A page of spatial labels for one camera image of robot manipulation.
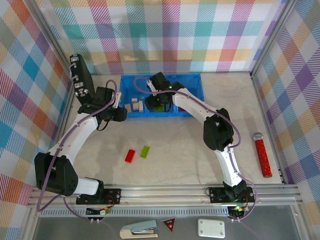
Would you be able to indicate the green lego brick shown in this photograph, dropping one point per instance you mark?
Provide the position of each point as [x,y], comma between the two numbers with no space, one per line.
[160,109]
[145,152]

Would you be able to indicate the small cream lego brick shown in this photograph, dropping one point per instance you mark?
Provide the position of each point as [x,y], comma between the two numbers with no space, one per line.
[134,102]

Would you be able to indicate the blue three-compartment bin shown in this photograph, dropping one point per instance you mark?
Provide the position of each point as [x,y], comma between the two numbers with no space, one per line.
[130,87]

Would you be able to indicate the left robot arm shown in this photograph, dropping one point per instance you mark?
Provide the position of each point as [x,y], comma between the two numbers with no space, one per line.
[55,175]

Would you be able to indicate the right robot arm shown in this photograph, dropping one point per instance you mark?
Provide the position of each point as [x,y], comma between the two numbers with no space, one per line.
[217,132]

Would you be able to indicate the black hard case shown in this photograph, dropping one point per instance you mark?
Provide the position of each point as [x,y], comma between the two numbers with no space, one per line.
[82,72]

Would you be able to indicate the slotted metal strip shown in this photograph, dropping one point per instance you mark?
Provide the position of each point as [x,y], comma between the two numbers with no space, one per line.
[162,212]

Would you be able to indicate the grey blue stapler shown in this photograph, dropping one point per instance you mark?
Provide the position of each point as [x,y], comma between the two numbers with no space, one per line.
[142,226]

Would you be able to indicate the red glitter tube silver cap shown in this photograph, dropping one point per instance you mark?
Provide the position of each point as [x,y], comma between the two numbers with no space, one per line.
[262,155]

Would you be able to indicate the red triangle sign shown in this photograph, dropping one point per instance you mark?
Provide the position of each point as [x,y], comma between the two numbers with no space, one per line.
[169,223]

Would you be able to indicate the white rectangular plate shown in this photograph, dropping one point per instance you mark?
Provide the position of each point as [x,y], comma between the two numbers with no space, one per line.
[211,228]

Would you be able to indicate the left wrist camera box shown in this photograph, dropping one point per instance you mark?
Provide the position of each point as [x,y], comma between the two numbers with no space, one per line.
[118,97]

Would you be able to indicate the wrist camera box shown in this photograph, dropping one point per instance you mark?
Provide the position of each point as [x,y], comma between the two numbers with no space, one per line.
[149,83]
[118,97]

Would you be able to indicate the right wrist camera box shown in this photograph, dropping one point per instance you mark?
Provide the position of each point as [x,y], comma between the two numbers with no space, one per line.
[149,83]

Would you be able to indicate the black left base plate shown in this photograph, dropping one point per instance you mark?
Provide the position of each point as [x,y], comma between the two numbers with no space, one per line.
[113,196]

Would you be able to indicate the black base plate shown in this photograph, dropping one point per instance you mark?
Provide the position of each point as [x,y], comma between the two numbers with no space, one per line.
[113,196]
[217,196]

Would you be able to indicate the aluminium front rail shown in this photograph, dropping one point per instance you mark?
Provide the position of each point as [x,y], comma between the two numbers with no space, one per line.
[162,195]

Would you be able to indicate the aluminium frame post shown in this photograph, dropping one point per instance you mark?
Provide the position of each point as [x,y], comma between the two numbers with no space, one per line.
[271,37]
[51,37]

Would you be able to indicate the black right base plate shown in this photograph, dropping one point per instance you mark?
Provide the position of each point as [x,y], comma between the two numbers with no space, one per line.
[217,196]

